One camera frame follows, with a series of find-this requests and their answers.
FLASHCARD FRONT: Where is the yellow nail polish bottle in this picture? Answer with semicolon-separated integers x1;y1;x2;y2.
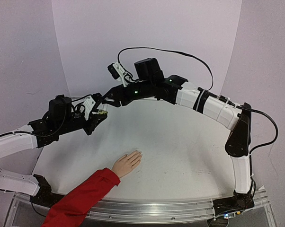
98;110;108;115

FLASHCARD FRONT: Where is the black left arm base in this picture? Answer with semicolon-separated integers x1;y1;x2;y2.
30;174;63;208

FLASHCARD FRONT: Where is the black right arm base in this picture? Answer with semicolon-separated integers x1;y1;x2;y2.
213;192;254;217

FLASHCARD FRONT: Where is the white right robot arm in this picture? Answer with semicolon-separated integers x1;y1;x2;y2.
103;58;252;194

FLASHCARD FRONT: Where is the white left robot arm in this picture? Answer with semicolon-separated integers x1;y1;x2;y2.
0;93;107;196

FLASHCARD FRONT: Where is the red sleeved forearm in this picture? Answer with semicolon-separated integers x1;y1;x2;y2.
42;168;120;227

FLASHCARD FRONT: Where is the mannequin hand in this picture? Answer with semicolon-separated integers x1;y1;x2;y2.
111;150;142;178

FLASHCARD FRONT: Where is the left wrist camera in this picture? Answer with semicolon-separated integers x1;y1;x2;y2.
83;93;102;121

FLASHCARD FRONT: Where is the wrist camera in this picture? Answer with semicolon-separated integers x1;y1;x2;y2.
83;93;102;121
107;62;133;87

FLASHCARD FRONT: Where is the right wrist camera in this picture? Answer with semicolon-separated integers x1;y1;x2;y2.
107;62;133;87

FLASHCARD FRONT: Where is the aluminium table edge rail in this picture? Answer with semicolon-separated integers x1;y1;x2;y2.
85;188;277;227

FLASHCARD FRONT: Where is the black right camera cable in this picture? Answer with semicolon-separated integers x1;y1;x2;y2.
117;47;279;152

